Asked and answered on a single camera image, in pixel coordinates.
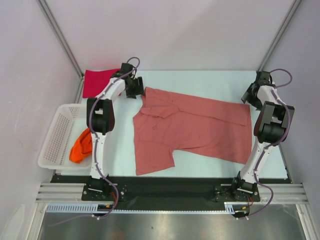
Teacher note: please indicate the aluminium frame post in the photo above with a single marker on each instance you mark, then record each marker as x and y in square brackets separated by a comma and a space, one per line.
[54, 25]
[279, 34]

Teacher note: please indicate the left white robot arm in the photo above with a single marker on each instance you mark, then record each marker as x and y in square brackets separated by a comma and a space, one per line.
[100, 119]

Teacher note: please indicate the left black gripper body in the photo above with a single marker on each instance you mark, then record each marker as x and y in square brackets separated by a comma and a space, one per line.
[135, 88]

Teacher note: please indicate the salmon pink t shirt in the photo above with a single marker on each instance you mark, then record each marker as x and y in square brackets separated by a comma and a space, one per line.
[170, 121]

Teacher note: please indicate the folded red t shirt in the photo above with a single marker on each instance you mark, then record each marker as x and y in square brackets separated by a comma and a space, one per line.
[96, 81]

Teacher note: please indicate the left aluminium frame post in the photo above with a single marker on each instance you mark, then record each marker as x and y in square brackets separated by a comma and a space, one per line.
[54, 25]

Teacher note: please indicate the right aluminium frame post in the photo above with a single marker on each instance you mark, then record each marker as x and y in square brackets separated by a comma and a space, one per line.
[279, 34]

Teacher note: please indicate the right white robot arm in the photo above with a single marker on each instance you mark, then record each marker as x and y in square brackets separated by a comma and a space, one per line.
[271, 128]

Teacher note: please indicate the white slotted cable duct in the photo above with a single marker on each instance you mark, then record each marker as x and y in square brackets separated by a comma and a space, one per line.
[103, 208]

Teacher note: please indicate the orange t shirt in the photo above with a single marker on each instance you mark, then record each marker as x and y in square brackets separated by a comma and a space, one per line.
[82, 147]

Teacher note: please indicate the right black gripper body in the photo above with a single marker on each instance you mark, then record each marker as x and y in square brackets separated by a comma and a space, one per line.
[250, 97]

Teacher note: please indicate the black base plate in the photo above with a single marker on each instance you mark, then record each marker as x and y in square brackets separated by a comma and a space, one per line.
[164, 193]

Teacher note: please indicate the white plastic basket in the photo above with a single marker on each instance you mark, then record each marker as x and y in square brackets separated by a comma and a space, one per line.
[69, 121]

